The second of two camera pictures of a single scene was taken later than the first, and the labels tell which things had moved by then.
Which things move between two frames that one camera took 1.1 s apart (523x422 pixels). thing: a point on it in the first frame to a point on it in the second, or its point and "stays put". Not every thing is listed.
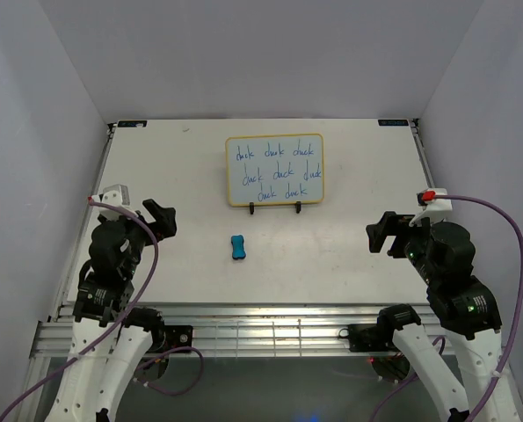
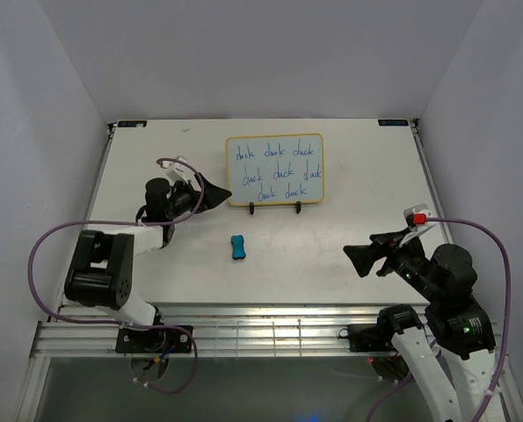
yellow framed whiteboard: x=274 y=169 stays put
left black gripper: x=164 y=224 to x=213 y=196
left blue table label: x=132 y=124 stays put
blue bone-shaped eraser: x=238 y=251 stays put
